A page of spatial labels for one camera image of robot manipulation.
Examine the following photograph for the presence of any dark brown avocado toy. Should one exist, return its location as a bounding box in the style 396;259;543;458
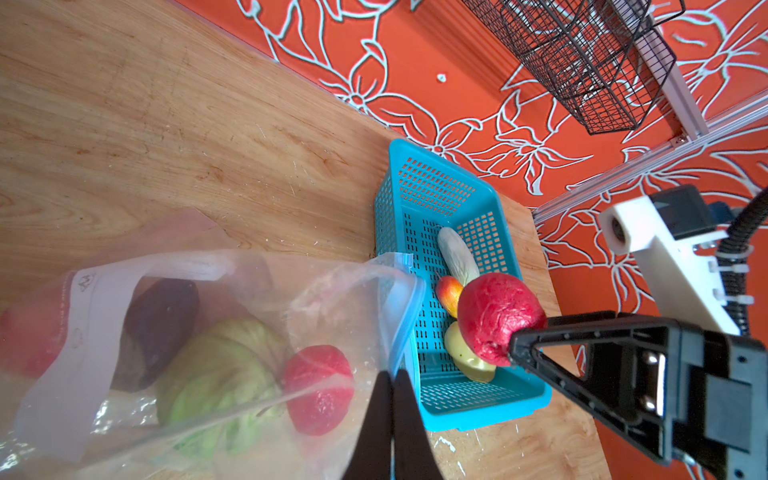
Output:
110;279;200;393

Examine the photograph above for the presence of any teal plastic perforated basket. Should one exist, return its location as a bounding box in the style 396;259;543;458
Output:
374;139;552;432

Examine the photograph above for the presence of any white daikon toy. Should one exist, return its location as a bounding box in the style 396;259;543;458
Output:
437;227;480;286

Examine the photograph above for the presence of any black wire wall basket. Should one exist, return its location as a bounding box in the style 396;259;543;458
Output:
465;0;676;135

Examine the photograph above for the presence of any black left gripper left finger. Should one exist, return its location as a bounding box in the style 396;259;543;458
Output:
342;371;394;480

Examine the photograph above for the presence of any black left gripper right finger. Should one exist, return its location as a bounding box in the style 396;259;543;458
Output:
393;369;443;480

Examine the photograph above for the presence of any yellow orange pepper toy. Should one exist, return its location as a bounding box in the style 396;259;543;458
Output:
435;276;463;318

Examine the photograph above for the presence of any green cabbage toy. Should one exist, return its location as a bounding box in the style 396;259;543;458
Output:
155;317;290;460

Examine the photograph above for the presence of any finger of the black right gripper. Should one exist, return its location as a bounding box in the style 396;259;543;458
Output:
508;316;683;465

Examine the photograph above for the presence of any clear zip top bag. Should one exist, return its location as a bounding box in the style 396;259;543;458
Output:
1;208;428;479

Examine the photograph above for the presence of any yellow green potato toy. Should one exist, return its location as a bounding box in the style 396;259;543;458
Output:
443;321;496;384

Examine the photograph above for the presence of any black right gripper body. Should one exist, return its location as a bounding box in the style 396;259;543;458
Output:
548;311;767;479

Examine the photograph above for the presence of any red strawberry toy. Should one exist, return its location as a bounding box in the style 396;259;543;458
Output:
457;272;547;368

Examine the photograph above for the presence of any red radish toy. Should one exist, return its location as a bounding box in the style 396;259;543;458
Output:
1;280;70;378

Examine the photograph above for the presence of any red round fruit toy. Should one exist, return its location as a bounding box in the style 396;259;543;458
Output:
281;345;355;437

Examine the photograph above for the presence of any aluminium frame rail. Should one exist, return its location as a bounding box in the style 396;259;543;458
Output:
530;23;768;224

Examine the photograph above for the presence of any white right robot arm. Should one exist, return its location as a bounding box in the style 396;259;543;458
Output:
507;186;767;479

